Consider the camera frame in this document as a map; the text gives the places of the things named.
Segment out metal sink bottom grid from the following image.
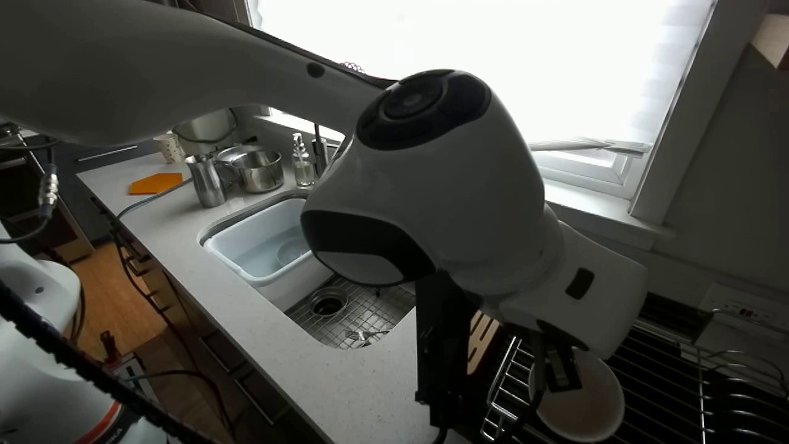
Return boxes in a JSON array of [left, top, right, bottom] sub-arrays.
[[283, 272, 419, 350]]

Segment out wire dish drying rack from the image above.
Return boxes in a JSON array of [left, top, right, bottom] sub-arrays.
[[475, 291, 789, 444]]

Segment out thin black counter cable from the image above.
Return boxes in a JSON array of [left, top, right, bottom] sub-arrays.
[[110, 191, 204, 228]]

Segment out large pale storage jar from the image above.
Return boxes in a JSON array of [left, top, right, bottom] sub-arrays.
[[169, 103, 242, 159]]

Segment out orange sponge cloth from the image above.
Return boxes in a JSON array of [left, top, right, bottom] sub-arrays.
[[126, 169, 188, 201]]

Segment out slotted wooden knife block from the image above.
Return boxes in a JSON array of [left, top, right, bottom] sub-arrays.
[[464, 308, 506, 379]]

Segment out stainless steel tumbler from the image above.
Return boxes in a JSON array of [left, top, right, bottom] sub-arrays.
[[186, 154, 230, 210]]

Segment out stainless steel pot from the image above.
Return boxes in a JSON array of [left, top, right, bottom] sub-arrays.
[[214, 144, 288, 198]]

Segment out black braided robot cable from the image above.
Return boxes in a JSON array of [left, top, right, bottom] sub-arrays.
[[0, 277, 216, 444]]

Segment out grey undermount kitchen sink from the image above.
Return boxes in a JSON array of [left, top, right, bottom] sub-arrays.
[[197, 186, 423, 354]]

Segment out chrome spring kitchen faucet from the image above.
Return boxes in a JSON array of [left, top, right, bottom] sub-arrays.
[[308, 120, 332, 182]]

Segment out white plastic wash basin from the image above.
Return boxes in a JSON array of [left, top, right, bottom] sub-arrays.
[[199, 196, 352, 313]]

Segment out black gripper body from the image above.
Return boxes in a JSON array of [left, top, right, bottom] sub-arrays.
[[531, 321, 582, 354]]

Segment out white paper cup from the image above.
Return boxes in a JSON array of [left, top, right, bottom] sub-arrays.
[[528, 349, 628, 444]]

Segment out clear glass bottle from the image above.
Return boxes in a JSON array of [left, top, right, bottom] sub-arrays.
[[288, 130, 321, 192]]

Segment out small white bottle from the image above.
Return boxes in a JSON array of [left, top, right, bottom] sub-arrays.
[[158, 129, 189, 169]]

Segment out grey window rail bar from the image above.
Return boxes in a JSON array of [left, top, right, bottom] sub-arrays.
[[528, 136, 654, 160]]

